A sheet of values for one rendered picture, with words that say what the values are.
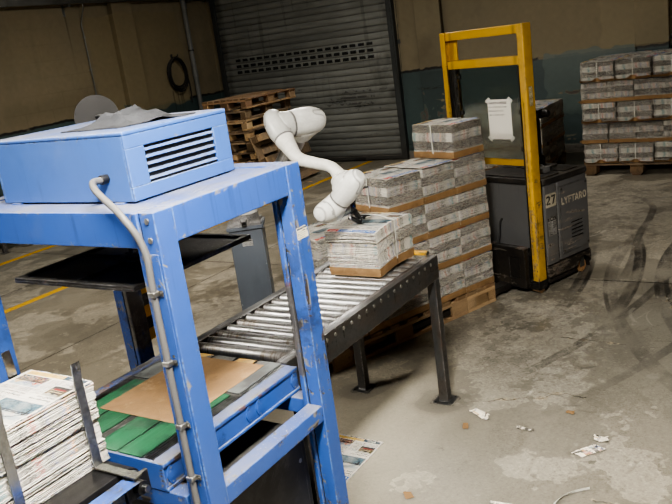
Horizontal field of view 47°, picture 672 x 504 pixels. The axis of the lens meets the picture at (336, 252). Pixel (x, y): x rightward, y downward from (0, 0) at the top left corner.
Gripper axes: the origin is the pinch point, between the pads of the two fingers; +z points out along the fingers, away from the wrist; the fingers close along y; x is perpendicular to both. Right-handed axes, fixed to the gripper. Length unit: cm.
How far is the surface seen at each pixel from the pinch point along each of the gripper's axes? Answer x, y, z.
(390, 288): 27, 36, -28
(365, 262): 7.3, 27.3, -16.4
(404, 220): 15.1, 11.4, 11.0
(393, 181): -32, 1, 89
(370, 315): 27, 43, -48
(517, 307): 16, 97, 165
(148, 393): -8, 47, -146
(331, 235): -8.8, 14.0, -19.4
